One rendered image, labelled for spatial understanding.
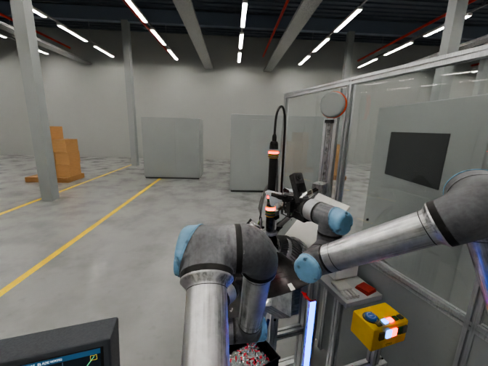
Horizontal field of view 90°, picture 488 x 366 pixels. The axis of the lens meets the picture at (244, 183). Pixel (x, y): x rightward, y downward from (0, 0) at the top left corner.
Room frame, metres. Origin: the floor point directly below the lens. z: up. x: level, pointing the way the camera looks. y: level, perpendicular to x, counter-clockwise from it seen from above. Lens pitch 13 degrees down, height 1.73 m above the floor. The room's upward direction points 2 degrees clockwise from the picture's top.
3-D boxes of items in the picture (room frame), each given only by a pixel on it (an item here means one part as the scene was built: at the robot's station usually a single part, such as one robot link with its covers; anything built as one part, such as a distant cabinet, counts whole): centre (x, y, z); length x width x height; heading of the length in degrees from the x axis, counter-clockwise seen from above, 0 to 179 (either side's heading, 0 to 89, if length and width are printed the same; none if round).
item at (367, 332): (0.77, -0.51, 1.02); 0.16 x 0.10 x 0.11; 109
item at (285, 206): (0.87, -0.20, 1.45); 0.12 x 0.08 x 0.09; 29
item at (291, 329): (1.22, -0.28, 0.56); 0.19 x 0.04 x 0.04; 109
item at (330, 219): (0.73, -0.28, 1.46); 0.11 x 0.08 x 0.09; 29
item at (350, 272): (1.39, -0.61, 0.92); 0.17 x 0.16 x 0.11; 109
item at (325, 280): (1.31, -0.60, 0.85); 0.36 x 0.24 x 0.03; 19
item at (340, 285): (1.20, -0.58, 0.87); 0.15 x 0.09 x 0.02; 15
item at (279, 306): (0.98, -0.16, 0.98); 0.20 x 0.16 x 0.20; 109
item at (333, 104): (1.60, -0.54, 1.88); 0.17 x 0.15 x 0.16; 19
